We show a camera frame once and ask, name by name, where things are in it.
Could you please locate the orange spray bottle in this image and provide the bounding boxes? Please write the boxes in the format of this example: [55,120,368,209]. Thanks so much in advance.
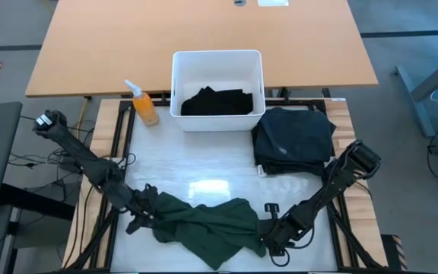
[123,78,160,127]

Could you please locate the grey metal desk leg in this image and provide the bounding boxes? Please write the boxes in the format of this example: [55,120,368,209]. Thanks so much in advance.
[395,48,438,139]

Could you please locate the light brown wooden desk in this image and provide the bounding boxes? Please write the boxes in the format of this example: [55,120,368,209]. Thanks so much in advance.
[24,0,379,99]

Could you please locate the white desk outlet plate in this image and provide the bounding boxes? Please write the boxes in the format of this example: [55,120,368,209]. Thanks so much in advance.
[257,0,290,8]

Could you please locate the black hazard-striped box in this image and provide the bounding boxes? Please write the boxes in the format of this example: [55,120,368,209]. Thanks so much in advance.
[380,234,409,272]

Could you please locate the yellow cable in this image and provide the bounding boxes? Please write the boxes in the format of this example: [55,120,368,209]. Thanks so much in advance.
[76,97,90,144]

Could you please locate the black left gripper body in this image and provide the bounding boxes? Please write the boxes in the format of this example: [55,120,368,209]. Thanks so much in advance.
[129,184,162,226]

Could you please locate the dark zippered trousers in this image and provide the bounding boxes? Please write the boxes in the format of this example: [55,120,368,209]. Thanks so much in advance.
[251,107,337,165]

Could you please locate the white plastic laundry basket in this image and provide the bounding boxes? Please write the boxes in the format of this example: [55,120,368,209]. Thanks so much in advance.
[170,49,267,132]

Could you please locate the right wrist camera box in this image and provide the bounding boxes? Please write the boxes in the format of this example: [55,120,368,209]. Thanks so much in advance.
[263,202,281,221]

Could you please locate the dark green garment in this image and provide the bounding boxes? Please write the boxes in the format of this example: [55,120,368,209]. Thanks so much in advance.
[151,191,268,271]

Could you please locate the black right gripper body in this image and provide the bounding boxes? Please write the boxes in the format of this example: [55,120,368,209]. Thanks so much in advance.
[259,218,295,256]

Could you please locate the black knit garment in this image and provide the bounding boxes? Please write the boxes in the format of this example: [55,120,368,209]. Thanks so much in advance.
[180,86,254,116]

